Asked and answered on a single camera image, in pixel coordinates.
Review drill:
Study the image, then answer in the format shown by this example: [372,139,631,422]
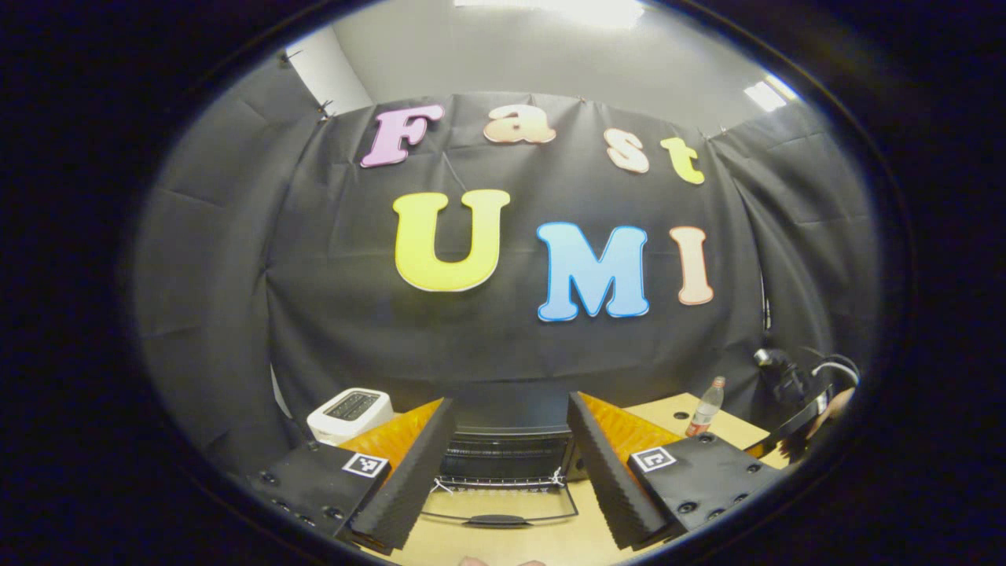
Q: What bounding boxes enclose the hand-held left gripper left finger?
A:
[240,398,457,553]

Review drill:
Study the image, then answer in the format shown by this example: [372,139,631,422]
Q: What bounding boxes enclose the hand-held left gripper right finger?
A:
[566,391,788,551]

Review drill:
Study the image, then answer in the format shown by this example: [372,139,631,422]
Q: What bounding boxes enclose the black electric oven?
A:
[420,397,589,529]

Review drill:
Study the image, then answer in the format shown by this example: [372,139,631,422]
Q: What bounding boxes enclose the clear plastic water bottle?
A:
[685,376,727,439]

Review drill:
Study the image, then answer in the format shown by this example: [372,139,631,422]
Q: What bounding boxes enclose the white toaster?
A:
[306,387,395,447]

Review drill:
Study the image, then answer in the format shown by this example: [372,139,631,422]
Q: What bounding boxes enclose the small ceiling light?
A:
[743,74,800,113]

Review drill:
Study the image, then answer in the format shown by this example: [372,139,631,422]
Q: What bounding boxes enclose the large ceiling light panel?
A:
[454,0,647,30]

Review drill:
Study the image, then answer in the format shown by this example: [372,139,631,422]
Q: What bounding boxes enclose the metal oven wire rack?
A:
[431,472,568,495]

